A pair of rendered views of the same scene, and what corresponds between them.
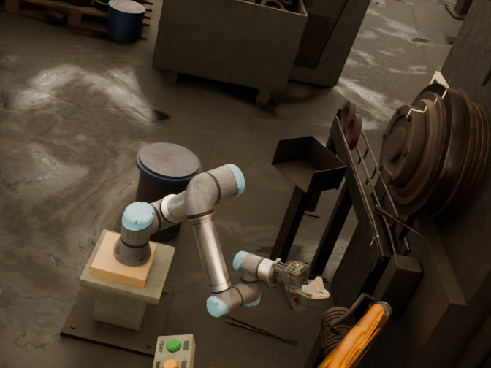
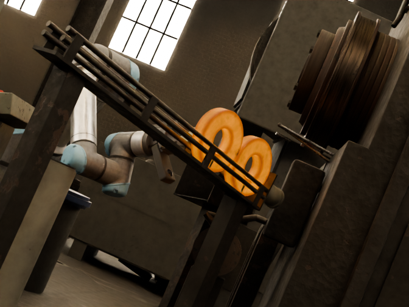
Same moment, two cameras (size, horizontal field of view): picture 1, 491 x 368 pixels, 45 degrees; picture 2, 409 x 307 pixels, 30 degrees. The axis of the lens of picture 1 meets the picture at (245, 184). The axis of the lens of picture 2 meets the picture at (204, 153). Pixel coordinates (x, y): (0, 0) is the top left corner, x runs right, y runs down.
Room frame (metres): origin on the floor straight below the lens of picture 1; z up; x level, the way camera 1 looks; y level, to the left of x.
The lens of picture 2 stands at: (-0.54, -0.85, 0.52)
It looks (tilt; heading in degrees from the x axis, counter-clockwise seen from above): 5 degrees up; 14
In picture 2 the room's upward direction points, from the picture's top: 24 degrees clockwise
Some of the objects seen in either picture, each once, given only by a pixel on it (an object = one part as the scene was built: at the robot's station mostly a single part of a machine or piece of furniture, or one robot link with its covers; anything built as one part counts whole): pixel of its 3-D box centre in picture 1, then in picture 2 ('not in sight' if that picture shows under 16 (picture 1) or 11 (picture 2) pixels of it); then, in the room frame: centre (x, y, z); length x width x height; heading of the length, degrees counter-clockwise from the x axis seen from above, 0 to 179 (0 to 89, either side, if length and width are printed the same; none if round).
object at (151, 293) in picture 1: (129, 265); not in sight; (1.81, 0.36, 0.28); 0.32 x 0.32 x 0.04; 3
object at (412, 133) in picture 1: (400, 144); (310, 71); (1.89, -0.48, 1.11); 0.28 x 0.06 x 0.28; 8
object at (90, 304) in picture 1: (125, 290); not in sight; (1.81, 0.36, 0.13); 0.40 x 0.40 x 0.26; 3
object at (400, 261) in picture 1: (396, 286); (294, 204); (1.67, -0.62, 0.68); 0.11 x 0.08 x 0.24; 98
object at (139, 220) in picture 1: (139, 222); (7, 139); (1.80, 0.36, 0.52); 0.13 x 0.12 x 0.14; 142
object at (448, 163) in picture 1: (427, 151); (338, 83); (1.90, -0.57, 1.11); 0.47 x 0.06 x 0.47; 8
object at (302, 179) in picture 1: (291, 214); (185, 262); (2.37, -0.25, 0.36); 0.26 x 0.20 x 0.72; 43
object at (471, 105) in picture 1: (448, 156); (361, 92); (1.92, -0.66, 1.11); 0.47 x 0.10 x 0.47; 8
